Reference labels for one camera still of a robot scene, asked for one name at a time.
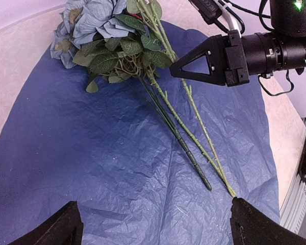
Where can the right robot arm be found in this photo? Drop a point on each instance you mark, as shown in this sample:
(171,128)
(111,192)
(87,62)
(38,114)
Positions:
(281,47)

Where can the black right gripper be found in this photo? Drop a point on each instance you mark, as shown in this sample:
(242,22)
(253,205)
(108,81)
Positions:
(206,62)

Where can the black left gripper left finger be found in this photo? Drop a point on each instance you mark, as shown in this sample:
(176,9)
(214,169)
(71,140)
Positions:
(63,227)

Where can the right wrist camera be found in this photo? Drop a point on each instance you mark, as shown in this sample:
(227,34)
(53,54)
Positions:
(209,10)

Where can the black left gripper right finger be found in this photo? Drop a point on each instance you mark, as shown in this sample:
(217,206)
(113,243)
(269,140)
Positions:
(250,226)

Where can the aluminium front frame rail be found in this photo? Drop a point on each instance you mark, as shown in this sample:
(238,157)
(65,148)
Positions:
(293,208)

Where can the blue fake flower bunch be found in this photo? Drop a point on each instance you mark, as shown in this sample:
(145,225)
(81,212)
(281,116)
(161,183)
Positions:
(120,40)

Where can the blue wrapping paper sheet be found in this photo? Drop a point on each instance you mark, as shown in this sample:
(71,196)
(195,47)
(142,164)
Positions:
(110,152)

